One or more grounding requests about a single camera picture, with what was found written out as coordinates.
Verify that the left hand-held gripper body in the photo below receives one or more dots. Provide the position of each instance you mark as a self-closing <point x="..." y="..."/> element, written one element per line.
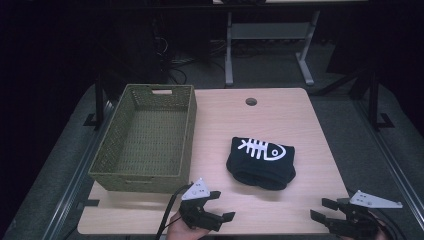
<point x="196" y="193"/>

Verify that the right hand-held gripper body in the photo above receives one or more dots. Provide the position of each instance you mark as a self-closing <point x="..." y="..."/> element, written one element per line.
<point x="361" y="213"/>

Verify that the black garment with fishbone print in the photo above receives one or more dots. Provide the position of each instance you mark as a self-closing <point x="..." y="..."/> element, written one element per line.
<point x="256" y="168"/>

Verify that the green woven basket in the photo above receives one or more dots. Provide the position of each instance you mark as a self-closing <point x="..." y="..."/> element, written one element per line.
<point x="151" y="133"/>

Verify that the person's right hand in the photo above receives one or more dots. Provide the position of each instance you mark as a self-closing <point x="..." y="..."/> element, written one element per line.
<point x="382" y="235"/>

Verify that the person's left hand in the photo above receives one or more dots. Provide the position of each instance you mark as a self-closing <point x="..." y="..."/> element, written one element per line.
<point x="181" y="230"/>

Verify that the black metal stand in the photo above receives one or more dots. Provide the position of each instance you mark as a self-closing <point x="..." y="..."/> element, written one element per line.
<point x="374" y="100"/>
<point x="99" y="100"/>

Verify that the aluminium rail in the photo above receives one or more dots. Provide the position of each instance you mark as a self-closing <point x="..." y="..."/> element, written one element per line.
<point x="71" y="186"/>
<point x="393" y="166"/>

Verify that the grey metal desk frame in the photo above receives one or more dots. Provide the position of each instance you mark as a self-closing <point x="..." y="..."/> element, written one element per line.
<point x="270" y="31"/>

